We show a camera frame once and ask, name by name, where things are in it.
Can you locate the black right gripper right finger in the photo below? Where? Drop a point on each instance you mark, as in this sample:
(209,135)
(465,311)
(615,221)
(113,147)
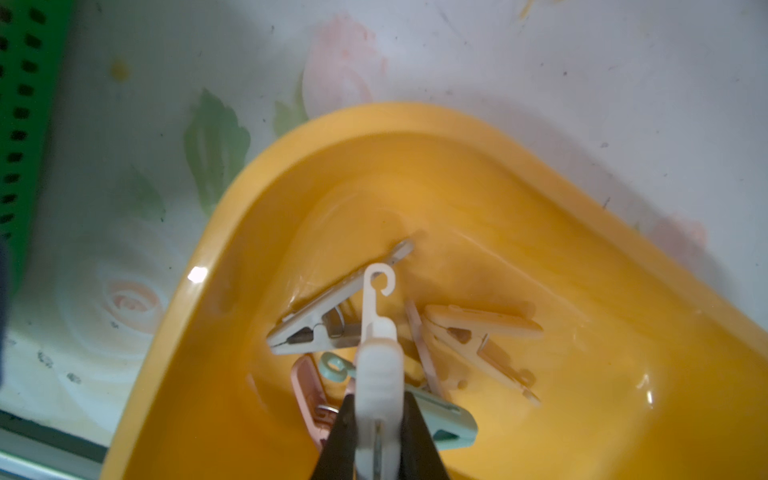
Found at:
(419,458)

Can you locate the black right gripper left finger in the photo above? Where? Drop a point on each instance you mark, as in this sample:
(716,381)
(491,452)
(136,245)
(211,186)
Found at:
(337,459)

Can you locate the teal plastic clothespin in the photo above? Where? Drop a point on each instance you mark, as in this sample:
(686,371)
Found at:
(451,427)

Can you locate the pink clothespin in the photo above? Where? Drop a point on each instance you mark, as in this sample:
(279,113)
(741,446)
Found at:
(432,379)
(318,414)

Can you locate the white plastic clothespin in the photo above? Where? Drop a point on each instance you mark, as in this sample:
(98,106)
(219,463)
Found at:
(379,391)

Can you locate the yellow plastic tray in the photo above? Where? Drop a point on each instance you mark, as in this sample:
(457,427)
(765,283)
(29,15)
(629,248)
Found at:
(642,372)

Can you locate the green perforated plastic basket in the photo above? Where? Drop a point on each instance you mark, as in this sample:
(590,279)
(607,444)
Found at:
(33,38)

